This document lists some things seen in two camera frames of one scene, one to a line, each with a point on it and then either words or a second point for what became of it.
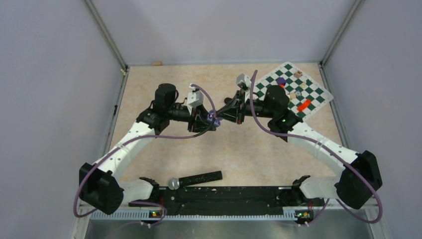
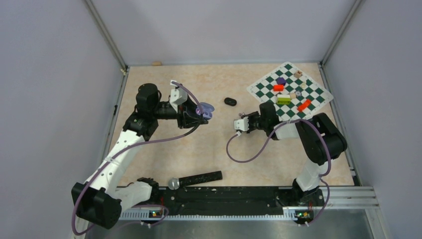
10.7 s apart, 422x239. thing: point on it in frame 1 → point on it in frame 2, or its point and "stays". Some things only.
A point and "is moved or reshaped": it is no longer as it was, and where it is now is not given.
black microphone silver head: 174,183 stays
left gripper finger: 203,128 → 200,121
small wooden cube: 298,74 stays
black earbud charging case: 228,100 stays
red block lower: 306,103 stays
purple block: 281,80 stays
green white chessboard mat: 305,97 stays
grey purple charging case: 210,116 is moved or reshaped
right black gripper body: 246,110 → 254,121
